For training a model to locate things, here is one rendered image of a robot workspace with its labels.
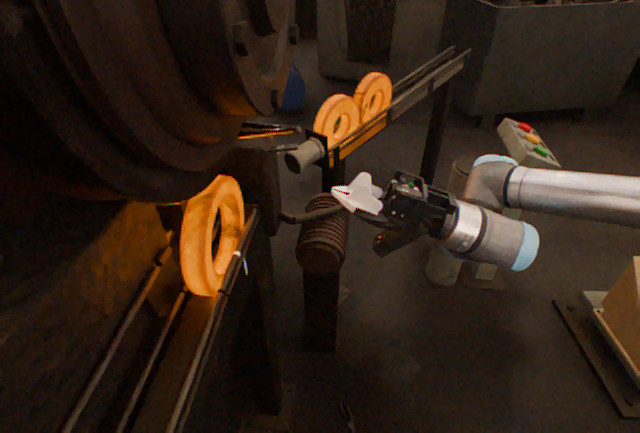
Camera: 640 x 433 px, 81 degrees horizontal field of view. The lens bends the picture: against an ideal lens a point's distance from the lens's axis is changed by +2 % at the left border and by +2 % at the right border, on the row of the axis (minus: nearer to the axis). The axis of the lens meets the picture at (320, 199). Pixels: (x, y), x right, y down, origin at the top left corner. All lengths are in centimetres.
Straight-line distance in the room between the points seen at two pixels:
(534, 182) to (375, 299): 82
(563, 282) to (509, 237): 107
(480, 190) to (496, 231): 16
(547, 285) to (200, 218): 145
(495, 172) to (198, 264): 62
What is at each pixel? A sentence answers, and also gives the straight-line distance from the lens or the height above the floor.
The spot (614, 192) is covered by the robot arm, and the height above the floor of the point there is 79.
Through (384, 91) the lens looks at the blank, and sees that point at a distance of 113.
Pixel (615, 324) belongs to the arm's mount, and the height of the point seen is 16.
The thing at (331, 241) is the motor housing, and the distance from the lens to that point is 91.
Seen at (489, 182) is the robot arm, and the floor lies 71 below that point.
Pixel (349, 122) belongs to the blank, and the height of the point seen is 71.
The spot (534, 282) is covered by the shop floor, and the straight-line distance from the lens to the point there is 172.
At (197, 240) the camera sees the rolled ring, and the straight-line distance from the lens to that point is 52.
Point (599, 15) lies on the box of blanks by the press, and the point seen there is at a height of 68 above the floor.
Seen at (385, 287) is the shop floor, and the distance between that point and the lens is 151.
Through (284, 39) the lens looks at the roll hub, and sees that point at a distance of 50.
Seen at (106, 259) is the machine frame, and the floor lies 84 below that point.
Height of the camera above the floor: 116
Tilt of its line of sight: 38 degrees down
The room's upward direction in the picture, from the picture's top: straight up
